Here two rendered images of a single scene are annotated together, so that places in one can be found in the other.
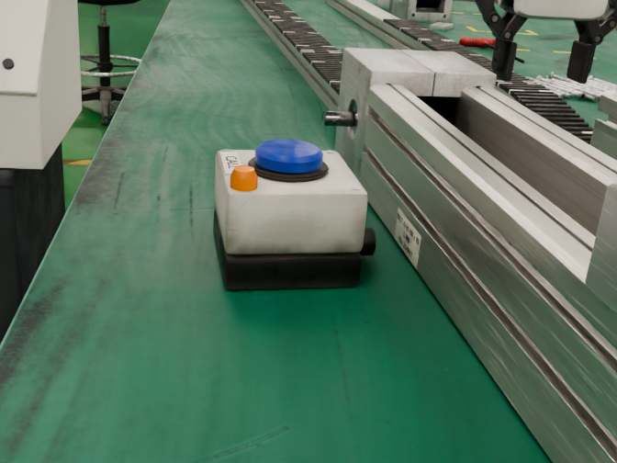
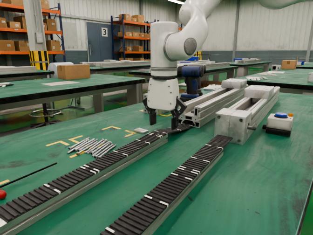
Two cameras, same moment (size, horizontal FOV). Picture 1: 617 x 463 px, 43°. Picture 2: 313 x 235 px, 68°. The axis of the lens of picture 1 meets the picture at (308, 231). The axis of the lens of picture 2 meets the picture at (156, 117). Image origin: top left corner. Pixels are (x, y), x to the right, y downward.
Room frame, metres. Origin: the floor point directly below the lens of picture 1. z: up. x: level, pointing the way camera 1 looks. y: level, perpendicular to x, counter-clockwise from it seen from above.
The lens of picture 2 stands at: (1.36, 0.30, 1.07)
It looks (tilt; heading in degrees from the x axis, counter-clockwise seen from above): 16 degrees down; 226
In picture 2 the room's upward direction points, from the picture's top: straight up
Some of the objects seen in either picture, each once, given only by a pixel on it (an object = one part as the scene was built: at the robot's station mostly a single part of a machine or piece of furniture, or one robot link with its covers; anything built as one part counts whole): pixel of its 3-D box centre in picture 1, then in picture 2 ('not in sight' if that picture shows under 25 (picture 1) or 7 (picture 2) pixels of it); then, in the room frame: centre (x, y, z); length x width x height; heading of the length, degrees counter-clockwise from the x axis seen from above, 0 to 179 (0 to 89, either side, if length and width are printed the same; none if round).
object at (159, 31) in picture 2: not in sight; (165, 44); (0.82, -0.22, 1.09); 0.09 x 0.08 x 0.13; 84
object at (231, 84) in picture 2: not in sight; (234, 85); (-0.01, -0.41, 0.87); 0.16 x 0.11 x 0.07; 13
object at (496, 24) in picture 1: (496, 45); (177, 119); (0.80, -0.17, 0.86); 0.03 x 0.03 x 0.07; 13
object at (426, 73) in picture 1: (395, 118); (236, 126); (0.62, -0.06, 0.83); 0.12 x 0.09 x 0.10; 103
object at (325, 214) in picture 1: (298, 213); (277, 123); (0.44, 0.01, 0.81); 0.10 x 0.08 x 0.06; 103
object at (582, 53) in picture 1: (592, 49); (150, 114); (0.83, -0.28, 0.86); 0.03 x 0.03 x 0.07; 13
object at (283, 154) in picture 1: (288, 162); (281, 115); (0.44, 0.01, 0.84); 0.04 x 0.04 x 0.02
